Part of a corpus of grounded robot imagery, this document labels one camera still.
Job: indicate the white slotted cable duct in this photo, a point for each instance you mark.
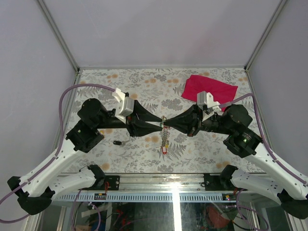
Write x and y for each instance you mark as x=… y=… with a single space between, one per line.
x=147 y=197

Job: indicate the pink folded cloth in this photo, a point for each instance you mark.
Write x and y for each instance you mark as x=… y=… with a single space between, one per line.
x=222 y=92

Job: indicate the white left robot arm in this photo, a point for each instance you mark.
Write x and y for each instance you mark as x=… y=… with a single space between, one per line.
x=37 y=189

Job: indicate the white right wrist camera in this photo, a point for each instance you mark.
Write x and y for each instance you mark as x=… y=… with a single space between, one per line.
x=208 y=105

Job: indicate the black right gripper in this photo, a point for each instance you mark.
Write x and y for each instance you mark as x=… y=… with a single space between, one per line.
x=184 y=121

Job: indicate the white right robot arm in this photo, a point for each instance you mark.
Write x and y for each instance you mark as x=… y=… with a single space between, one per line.
x=244 y=143

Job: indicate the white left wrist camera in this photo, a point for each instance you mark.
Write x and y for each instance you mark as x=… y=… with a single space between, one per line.
x=125 y=105

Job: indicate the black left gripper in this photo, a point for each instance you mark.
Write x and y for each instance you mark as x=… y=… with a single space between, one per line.
x=140 y=129

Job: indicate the metal key organiser with rings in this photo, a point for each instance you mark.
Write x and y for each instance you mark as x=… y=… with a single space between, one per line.
x=165 y=134

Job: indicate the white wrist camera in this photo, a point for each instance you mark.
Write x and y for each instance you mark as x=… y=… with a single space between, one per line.
x=208 y=105
x=125 y=105

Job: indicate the aluminium mounting rail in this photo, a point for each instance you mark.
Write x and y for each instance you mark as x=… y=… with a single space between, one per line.
x=192 y=182

